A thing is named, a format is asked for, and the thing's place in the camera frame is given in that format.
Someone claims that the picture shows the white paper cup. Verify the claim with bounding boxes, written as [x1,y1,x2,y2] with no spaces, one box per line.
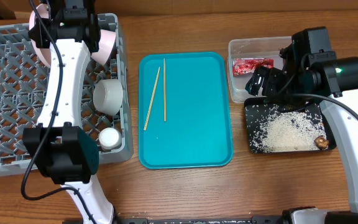
[98,128,122,151]

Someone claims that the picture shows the grey dish rack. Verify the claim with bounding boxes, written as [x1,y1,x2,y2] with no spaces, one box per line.
[0,13,134,177]

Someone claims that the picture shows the red snack wrapper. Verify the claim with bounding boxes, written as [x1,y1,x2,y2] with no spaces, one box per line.
[232,58,273,77]

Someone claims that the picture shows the pile of rice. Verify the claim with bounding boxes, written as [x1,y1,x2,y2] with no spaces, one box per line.
[245,104,326,154]

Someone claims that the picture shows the teal plastic tray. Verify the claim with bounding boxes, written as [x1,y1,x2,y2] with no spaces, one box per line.
[138,52,234,169]

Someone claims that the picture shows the clear plastic bin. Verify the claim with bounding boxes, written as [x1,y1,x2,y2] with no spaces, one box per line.
[227,36,291,103]

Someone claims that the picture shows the pink small bowl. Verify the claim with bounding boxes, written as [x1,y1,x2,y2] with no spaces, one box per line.
[91,29,116,65]

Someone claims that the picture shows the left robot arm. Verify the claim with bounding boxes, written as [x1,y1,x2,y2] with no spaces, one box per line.
[22,0,114,223]

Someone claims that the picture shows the white round plate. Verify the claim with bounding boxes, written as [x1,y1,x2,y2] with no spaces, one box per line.
[29,3,53,68]

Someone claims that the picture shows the grey small bowl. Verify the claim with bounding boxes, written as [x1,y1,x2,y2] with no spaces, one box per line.
[93,79,123,116]

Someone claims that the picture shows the wooden chopstick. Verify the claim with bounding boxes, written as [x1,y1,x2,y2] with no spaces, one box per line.
[163,58,167,122]
[144,67,160,131]

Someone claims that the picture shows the black food waste tray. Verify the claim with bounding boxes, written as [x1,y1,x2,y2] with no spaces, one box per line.
[244,97,336,154]

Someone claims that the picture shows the brown food scrap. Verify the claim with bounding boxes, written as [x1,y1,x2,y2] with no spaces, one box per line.
[314,135,329,150]

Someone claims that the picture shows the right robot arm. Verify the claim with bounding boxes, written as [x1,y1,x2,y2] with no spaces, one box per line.
[263,27,358,223]

